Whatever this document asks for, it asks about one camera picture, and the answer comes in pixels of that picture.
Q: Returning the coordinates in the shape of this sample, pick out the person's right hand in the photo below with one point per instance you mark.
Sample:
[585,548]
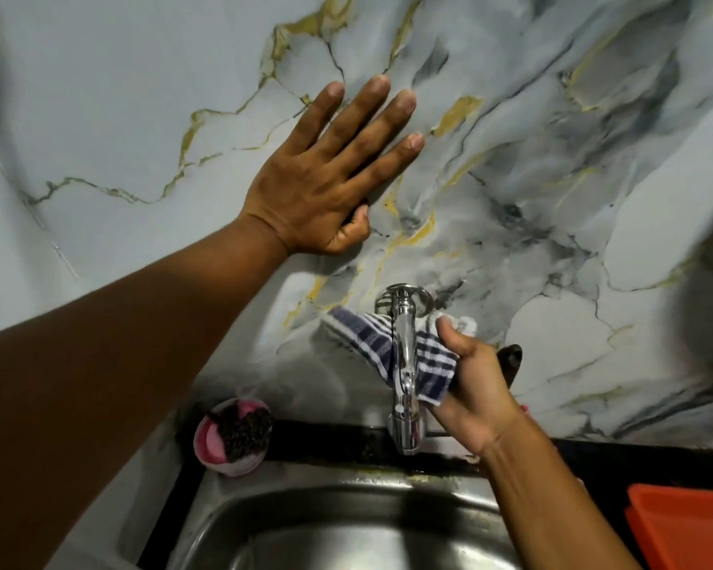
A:
[478,397]

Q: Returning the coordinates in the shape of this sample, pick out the person's left hand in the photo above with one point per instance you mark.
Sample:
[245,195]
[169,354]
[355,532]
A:
[309,189]

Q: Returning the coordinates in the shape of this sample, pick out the person's left thumb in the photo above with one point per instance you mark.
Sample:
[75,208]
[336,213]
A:
[353,230]

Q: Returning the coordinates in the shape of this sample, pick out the person's left little finger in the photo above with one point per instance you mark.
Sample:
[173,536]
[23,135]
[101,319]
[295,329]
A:
[318,115]

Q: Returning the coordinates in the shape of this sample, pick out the person's right thumb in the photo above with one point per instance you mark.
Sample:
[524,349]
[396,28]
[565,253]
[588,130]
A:
[454,338]

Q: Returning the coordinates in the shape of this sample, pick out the person's left middle finger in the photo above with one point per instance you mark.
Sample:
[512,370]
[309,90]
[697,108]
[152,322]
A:
[377,127]

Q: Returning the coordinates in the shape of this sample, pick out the blue white checked cloth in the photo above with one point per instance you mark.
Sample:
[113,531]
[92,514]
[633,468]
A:
[386,356]

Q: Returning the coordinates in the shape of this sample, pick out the person's right forearm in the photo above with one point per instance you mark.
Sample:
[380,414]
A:
[546,498]

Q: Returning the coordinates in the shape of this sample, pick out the person's left forearm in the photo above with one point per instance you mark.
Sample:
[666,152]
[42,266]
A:
[107,385]

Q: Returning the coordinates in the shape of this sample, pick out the chrome water tap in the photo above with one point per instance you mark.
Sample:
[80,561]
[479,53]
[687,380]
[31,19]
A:
[405,362]

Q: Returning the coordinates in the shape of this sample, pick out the stainless steel sink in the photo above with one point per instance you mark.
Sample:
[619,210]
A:
[338,519]

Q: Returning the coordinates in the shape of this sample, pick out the dark steel wool scrubber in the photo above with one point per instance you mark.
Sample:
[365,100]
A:
[246,430]

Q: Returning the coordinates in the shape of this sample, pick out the pink bowl with scrubber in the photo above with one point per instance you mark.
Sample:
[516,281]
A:
[232,436]

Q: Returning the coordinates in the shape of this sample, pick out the orange plastic tray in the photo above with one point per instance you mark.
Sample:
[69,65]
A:
[683,525]

